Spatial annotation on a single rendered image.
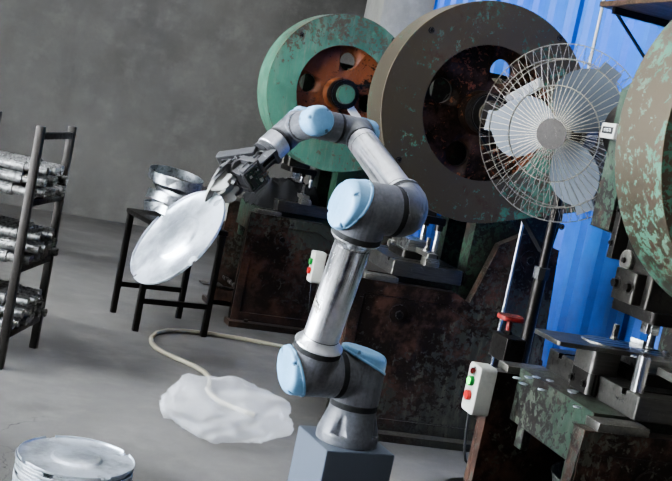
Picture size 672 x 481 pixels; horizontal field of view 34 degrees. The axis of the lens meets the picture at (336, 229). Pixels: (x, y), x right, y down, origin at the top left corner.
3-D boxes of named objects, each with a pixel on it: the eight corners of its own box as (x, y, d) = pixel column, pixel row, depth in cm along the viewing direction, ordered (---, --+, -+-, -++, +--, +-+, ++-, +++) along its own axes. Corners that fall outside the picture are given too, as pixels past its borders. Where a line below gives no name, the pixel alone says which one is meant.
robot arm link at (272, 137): (263, 127, 278) (276, 152, 282) (251, 138, 276) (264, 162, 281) (282, 131, 273) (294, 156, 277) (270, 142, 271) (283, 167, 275)
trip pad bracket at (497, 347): (493, 402, 301) (509, 334, 299) (479, 392, 310) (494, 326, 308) (512, 405, 303) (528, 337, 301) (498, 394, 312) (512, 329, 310)
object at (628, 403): (633, 421, 257) (639, 396, 256) (544, 368, 299) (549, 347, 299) (737, 434, 266) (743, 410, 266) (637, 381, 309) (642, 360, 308)
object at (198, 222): (148, 304, 253) (145, 302, 252) (121, 252, 277) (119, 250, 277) (240, 222, 253) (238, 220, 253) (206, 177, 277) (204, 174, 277)
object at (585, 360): (547, 392, 267) (560, 339, 265) (522, 376, 280) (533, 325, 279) (634, 403, 275) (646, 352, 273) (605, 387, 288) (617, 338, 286)
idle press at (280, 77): (217, 334, 556) (283, -4, 538) (179, 292, 647) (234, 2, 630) (478, 366, 611) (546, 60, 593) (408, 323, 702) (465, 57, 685)
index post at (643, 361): (634, 392, 260) (643, 354, 259) (628, 389, 263) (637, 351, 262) (644, 394, 261) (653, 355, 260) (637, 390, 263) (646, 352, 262)
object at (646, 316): (649, 334, 269) (654, 313, 268) (607, 316, 288) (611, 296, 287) (702, 343, 274) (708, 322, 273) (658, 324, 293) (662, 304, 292)
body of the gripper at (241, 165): (240, 172, 265) (273, 142, 270) (220, 166, 271) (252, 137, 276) (253, 196, 269) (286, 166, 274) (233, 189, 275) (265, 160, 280)
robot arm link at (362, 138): (456, 210, 243) (376, 108, 280) (415, 203, 238) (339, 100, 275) (435, 252, 248) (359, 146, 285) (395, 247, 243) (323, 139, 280)
